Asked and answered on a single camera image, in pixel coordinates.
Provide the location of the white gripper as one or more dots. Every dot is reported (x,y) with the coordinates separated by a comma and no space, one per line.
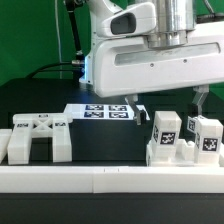
(130,66)

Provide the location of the white chair seat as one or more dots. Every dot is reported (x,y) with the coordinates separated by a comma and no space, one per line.
(182,154)

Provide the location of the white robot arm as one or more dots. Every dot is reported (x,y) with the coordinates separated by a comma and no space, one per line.
(153,45)

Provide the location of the white tagged cube nut right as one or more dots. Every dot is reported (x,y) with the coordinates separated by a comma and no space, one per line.
(191,123)

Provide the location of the white sheet with tags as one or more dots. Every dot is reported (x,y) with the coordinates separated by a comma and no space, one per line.
(100,111)

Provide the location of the white left fence bar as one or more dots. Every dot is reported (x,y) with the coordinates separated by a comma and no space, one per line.
(5,135)

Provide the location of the white fence bar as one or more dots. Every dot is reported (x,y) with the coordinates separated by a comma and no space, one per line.
(61,179)
(5,135)

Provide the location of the white front fence bar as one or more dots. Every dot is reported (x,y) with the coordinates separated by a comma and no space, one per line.
(61,179)

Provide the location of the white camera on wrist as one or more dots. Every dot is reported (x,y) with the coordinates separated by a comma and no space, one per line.
(135,20)

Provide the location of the white chair back frame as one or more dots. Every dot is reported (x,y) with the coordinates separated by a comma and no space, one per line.
(40,125)

